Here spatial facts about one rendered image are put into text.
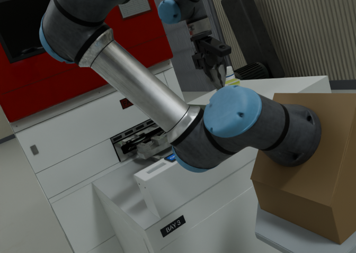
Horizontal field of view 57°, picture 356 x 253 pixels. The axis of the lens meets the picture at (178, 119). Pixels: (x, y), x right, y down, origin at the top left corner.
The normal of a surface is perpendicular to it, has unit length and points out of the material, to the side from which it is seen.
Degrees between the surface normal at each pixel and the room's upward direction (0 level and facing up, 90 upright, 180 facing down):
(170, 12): 90
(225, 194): 90
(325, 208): 90
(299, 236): 0
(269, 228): 0
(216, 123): 45
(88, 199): 90
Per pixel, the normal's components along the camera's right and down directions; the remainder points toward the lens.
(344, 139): -0.83, -0.29
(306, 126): 0.26, -0.23
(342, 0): -0.82, 0.41
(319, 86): 0.49, 0.07
